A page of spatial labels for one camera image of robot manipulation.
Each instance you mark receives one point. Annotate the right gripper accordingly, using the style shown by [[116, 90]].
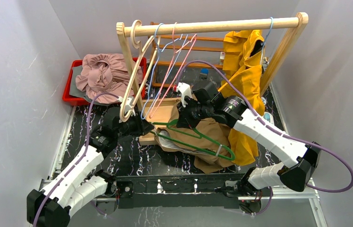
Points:
[[184, 120]]

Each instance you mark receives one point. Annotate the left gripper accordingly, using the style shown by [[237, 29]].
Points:
[[140, 126]]

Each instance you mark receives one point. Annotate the brown skirt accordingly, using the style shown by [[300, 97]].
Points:
[[207, 149]]

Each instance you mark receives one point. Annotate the pink skirt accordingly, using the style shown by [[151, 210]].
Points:
[[106, 74]]

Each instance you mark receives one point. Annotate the blue wire hanger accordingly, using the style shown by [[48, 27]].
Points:
[[159, 51]]

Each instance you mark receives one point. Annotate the grey pleated skirt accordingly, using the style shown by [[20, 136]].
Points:
[[75, 96]]

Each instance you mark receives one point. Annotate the beige wooden hanger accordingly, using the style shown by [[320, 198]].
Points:
[[134, 87]]

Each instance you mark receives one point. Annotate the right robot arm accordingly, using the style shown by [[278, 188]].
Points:
[[298, 161]]

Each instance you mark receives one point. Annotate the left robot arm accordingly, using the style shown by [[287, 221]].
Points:
[[76, 186]]

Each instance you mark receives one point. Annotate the yellow skirt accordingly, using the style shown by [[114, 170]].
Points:
[[242, 67]]

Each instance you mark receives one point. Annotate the light blue hanger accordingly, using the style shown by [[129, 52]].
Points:
[[265, 40]]

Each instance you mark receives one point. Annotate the small blue object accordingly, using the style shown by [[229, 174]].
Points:
[[204, 74]]

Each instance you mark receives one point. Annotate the red plastic bin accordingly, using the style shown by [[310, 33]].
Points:
[[66, 89]]

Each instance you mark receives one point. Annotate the white teal object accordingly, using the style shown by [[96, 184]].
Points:
[[269, 117]]

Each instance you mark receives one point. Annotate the orange wooden shelf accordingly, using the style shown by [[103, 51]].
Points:
[[193, 47]]

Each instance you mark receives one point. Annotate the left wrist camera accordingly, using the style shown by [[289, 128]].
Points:
[[127, 105]]

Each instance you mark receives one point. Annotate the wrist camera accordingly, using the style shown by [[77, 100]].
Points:
[[185, 92], [127, 105]]

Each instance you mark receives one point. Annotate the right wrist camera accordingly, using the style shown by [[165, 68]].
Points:
[[185, 92]]

